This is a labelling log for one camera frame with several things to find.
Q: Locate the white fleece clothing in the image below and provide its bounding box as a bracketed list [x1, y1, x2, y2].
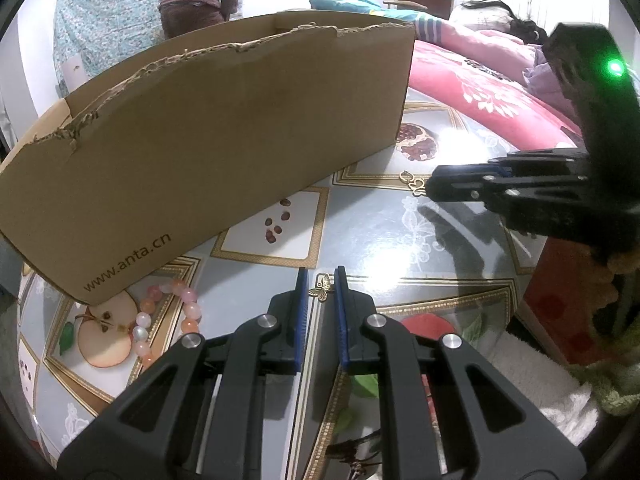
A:
[485, 330, 601, 448]

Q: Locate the green knitted cloth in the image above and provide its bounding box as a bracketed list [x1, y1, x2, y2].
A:
[570, 360, 640, 416]

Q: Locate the teal printed pillow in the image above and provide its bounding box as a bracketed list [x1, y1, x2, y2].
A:
[309, 0, 451, 43]

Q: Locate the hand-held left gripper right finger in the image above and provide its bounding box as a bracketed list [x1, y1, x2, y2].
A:
[334, 266, 587, 480]

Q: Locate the red cloth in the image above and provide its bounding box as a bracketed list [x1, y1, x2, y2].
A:
[522, 237, 616, 366]

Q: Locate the small dark metal ornament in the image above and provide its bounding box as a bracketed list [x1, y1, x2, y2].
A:
[325, 435, 381, 480]

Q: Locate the pink floral blanket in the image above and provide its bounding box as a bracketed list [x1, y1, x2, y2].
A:
[407, 27, 583, 151]

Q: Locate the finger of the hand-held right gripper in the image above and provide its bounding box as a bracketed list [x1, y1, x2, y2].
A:
[487, 149, 593, 177]
[425, 162, 596, 250]

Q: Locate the gold butterfly earring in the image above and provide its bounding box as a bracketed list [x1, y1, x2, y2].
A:
[400, 170, 426, 197]
[307, 274, 333, 302]

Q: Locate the brown cardboard box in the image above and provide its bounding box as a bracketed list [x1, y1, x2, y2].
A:
[0, 12, 417, 306]

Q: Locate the person's right hand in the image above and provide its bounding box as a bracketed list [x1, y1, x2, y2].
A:
[602, 252, 633, 311]

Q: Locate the blue floral cloth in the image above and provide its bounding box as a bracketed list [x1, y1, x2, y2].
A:
[52, 0, 186, 96]

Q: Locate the pale pink bead bracelet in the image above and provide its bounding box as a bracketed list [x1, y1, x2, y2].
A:
[131, 279, 202, 366]

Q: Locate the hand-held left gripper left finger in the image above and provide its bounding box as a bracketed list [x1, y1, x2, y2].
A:
[57, 267, 310, 480]

